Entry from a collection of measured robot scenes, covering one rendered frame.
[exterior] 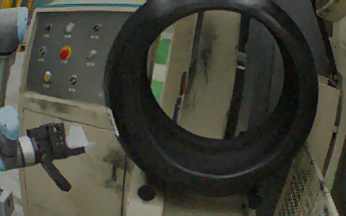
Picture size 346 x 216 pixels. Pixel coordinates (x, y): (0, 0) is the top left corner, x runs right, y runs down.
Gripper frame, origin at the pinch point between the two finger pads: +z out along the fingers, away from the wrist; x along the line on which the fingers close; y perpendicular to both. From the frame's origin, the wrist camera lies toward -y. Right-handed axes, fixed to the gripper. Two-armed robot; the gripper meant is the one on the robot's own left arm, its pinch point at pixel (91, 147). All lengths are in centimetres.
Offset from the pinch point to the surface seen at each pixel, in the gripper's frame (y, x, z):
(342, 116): -10, -22, 82
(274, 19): 23, -30, 36
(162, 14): 26.3, -13.1, 15.6
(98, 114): 2, 57, 37
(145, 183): -11.0, -0.3, 12.7
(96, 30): 31, 54, 38
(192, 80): 8.9, 15.4, 43.5
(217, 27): 23, 7, 50
